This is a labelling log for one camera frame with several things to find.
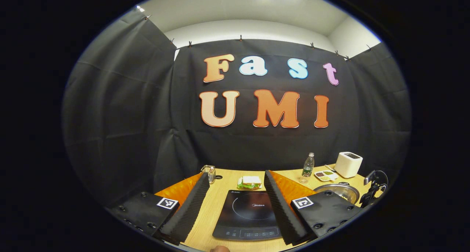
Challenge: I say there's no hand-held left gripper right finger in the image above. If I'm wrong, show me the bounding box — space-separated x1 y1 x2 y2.
264 170 364 246

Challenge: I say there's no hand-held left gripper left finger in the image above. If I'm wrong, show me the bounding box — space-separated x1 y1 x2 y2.
110 171 210 246

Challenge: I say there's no stainless steel pot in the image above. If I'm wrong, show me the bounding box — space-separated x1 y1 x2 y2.
313 182 360 205

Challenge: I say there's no black induction cooktop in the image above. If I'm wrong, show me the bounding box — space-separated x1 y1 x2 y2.
212 190 283 241

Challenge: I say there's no white toaster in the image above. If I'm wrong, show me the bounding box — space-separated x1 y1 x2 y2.
334 151 363 179

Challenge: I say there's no white divided dish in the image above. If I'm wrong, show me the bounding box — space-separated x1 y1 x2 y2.
314 170 339 182

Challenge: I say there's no sandwich with lettuce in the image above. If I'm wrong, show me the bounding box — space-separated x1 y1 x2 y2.
237 176 263 190

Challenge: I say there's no clear plastic water bottle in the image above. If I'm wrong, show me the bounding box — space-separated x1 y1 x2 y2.
299 152 315 184

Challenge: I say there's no black backdrop cloth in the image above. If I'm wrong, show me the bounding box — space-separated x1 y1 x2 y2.
62 8 412 208

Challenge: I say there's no row of black clips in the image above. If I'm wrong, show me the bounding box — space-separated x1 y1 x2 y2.
145 14 372 60

